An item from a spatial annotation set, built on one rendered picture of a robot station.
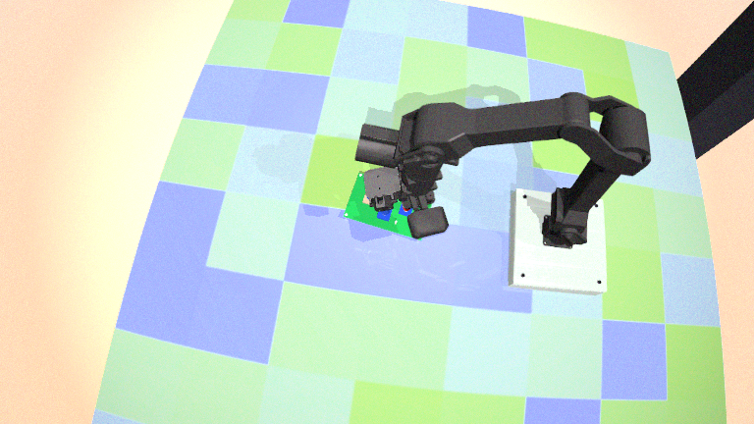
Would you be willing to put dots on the green circuit board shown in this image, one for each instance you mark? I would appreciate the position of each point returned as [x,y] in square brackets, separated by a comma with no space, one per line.
[358,209]

